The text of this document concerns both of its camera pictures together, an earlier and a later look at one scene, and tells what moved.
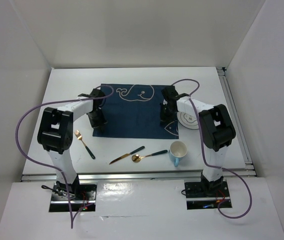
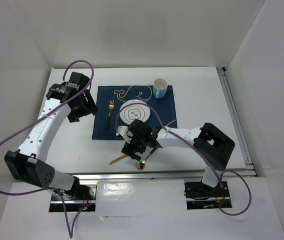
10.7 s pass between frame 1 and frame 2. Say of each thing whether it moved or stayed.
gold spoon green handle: moved
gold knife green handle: stayed
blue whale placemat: stayed
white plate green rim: moved
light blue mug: moved
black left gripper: moved
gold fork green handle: moved
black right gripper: moved
